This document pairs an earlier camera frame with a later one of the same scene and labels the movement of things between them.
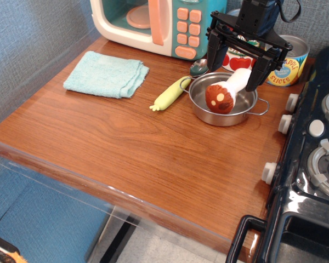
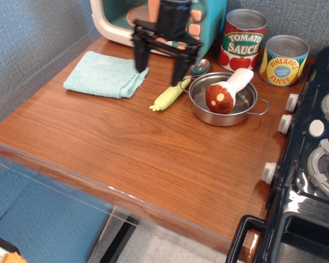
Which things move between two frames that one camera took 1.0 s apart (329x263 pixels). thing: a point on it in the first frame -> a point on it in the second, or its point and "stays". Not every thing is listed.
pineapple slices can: (296, 58) stays
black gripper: (248, 30) -> (169, 37)
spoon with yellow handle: (170, 96) stays
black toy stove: (301, 222) stays
